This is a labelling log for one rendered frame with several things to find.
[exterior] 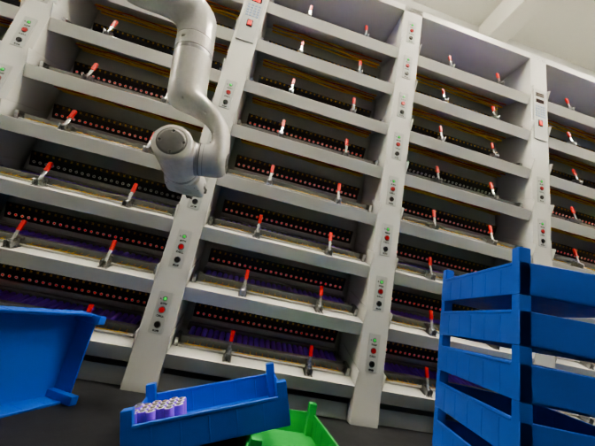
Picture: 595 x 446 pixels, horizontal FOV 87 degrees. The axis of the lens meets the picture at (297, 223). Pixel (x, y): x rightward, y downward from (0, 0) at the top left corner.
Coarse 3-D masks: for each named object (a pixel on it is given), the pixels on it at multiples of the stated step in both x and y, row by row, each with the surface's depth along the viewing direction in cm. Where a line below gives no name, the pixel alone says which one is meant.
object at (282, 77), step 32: (0, 32) 124; (128, 32) 136; (352, 64) 158; (64, 96) 124; (352, 96) 153; (320, 128) 145; (96, 160) 121; (288, 160) 138; (224, 192) 128; (128, 224) 118; (352, 224) 137; (256, 256) 125
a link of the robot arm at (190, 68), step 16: (176, 48) 73; (192, 48) 72; (176, 64) 72; (192, 64) 72; (208, 64) 75; (176, 80) 71; (192, 80) 71; (208, 80) 76; (176, 96) 71; (192, 96) 70; (192, 112) 74; (208, 112) 71; (224, 128) 71; (208, 144) 71; (224, 144) 71; (208, 160) 69; (224, 160) 71; (208, 176) 72
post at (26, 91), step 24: (72, 0) 118; (48, 24) 110; (0, 48) 103; (24, 48) 105; (48, 48) 112; (72, 48) 125; (0, 96) 100; (24, 96) 107; (48, 96) 118; (0, 144) 102; (24, 144) 112
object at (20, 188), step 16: (0, 160) 104; (16, 160) 110; (0, 176) 97; (64, 176) 114; (0, 192) 95; (16, 192) 95; (32, 192) 96; (48, 192) 97; (64, 192) 98; (128, 192) 117; (80, 208) 98; (96, 208) 99; (112, 208) 99; (128, 208) 100; (176, 208) 102; (144, 224) 101; (160, 224) 102
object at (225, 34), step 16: (96, 0) 127; (112, 0) 118; (112, 16) 132; (128, 16) 134; (144, 16) 130; (160, 16) 120; (160, 32) 135; (176, 32) 131; (224, 32) 124; (224, 48) 141
